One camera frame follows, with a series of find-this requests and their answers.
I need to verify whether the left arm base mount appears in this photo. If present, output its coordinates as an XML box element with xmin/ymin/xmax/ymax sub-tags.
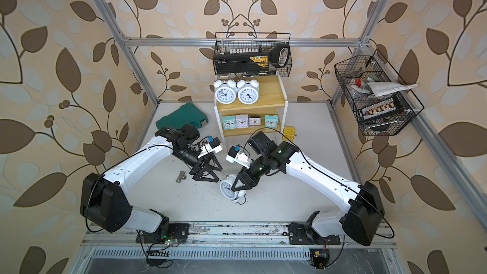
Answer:
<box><xmin>136</xmin><ymin>212</ymin><xmax>190</xmax><ymax>246</ymax></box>

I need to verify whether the yellow sticky note pad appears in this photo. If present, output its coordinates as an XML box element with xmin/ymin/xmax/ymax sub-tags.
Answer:
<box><xmin>283</xmin><ymin>126</ymin><xmax>297</xmax><ymax>142</ymax></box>

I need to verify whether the mint square alarm clock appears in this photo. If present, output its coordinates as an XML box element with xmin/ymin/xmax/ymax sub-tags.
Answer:
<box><xmin>222</xmin><ymin>115</ymin><xmax>237</xmax><ymax>130</ymax></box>

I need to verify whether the drill bit set box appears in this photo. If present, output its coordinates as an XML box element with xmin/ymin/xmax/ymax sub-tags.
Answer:
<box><xmin>360</xmin><ymin>97</ymin><xmax>406</xmax><ymax>123</ymax></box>

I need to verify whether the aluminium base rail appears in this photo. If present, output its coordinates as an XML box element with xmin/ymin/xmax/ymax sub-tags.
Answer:
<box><xmin>81</xmin><ymin>221</ymin><xmax>396</xmax><ymax>261</ymax></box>

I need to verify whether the small mint square clock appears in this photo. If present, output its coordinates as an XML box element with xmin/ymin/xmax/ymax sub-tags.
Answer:
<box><xmin>265</xmin><ymin>115</ymin><xmax>279</xmax><ymax>128</ymax></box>

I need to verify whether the lilac square alarm clock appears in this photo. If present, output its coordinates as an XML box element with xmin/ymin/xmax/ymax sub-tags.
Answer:
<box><xmin>235</xmin><ymin>114</ymin><xmax>249</xmax><ymax>129</ymax></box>

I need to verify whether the green plastic tool case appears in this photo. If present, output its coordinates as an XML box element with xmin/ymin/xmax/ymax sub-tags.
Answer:
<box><xmin>155</xmin><ymin>103</ymin><xmax>209</xmax><ymax>129</ymax></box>

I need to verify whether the back wire basket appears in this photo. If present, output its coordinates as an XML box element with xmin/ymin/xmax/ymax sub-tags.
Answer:
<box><xmin>213</xmin><ymin>31</ymin><xmax>292</xmax><ymax>77</ymax></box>

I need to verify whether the wire basket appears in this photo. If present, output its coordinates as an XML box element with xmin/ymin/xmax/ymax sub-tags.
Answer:
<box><xmin>213</xmin><ymin>31</ymin><xmax>292</xmax><ymax>77</ymax></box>
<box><xmin>334</xmin><ymin>50</ymin><xmax>424</xmax><ymax>136</ymax></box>

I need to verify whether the transparent grey square clock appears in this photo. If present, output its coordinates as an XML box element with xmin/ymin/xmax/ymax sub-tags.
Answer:
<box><xmin>249</xmin><ymin>115</ymin><xmax>261</xmax><ymax>127</ymax></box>

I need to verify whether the white twin-bell clock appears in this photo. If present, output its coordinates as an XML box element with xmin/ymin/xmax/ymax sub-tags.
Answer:
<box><xmin>219</xmin><ymin>174</ymin><xmax>247</xmax><ymax>205</ymax></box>
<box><xmin>237</xmin><ymin>79</ymin><xmax>259</xmax><ymax>105</ymax></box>
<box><xmin>213</xmin><ymin>79</ymin><xmax>237</xmax><ymax>105</ymax></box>

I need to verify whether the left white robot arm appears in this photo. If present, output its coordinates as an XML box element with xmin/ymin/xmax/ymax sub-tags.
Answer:
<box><xmin>80</xmin><ymin>124</ymin><xmax>223</xmax><ymax>235</ymax></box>

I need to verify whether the white folded paper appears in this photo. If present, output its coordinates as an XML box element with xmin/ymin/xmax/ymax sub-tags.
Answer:
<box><xmin>364</xmin><ymin>82</ymin><xmax>418</xmax><ymax>97</ymax></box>

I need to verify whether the wooden two-tier shelf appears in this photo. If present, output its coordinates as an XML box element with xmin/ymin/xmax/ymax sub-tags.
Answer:
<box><xmin>214</xmin><ymin>75</ymin><xmax>289</xmax><ymax>148</ymax></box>

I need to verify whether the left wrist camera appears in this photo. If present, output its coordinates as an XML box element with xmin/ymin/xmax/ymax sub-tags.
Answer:
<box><xmin>198</xmin><ymin>136</ymin><xmax>223</xmax><ymax>159</ymax></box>

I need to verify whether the small metal bracket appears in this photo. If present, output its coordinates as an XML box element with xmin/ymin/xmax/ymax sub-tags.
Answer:
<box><xmin>176</xmin><ymin>171</ymin><xmax>186</xmax><ymax>183</ymax></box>

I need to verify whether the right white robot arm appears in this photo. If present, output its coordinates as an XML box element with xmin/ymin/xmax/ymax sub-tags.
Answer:
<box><xmin>227</xmin><ymin>131</ymin><xmax>386</xmax><ymax>246</ymax></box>

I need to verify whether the right wire basket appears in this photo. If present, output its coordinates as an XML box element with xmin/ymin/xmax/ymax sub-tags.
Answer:
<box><xmin>334</xmin><ymin>50</ymin><xmax>424</xmax><ymax>136</ymax></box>

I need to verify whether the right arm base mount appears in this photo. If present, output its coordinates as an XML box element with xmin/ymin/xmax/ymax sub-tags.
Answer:
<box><xmin>287</xmin><ymin>211</ymin><xmax>341</xmax><ymax>246</ymax></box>

